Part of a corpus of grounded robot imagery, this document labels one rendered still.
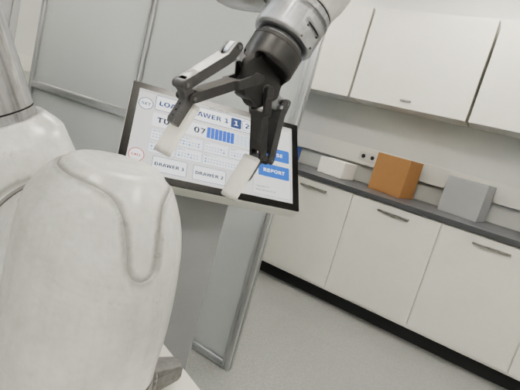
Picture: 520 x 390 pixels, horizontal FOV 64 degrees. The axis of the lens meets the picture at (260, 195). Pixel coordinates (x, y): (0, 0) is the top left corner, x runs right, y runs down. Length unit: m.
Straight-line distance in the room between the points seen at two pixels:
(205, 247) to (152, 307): 0.90
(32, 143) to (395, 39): 3.20
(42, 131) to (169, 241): 0.22
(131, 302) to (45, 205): 0.11
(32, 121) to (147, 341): 0.28
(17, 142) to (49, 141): 0.03
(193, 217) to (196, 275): 0.19
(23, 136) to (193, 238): 0.83
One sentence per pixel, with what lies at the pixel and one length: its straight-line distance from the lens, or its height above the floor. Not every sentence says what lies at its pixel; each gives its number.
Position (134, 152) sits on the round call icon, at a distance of 1.14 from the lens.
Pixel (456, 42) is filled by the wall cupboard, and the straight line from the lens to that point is 3.44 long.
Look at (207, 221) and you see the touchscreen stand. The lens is 1.27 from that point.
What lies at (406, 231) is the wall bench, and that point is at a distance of 2.99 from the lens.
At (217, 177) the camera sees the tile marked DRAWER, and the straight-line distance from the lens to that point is 1.16.
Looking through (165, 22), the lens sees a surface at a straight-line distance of 2.42.
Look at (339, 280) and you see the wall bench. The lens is 3.18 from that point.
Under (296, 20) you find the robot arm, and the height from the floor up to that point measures 1.32.
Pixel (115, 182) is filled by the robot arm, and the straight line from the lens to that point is 0.38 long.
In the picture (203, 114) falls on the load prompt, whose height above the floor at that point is 1.16.
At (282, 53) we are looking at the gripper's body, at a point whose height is 1.27.
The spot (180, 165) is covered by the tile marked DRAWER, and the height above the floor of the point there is 1.01.
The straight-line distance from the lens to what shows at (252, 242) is 1.95.
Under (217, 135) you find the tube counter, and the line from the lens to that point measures 1.23.
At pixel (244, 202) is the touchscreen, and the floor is 0.95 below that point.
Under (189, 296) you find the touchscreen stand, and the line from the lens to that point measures 1.35.
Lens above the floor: 1.18
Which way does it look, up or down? 10 degrees down
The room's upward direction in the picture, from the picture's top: 15 degrees clockwise
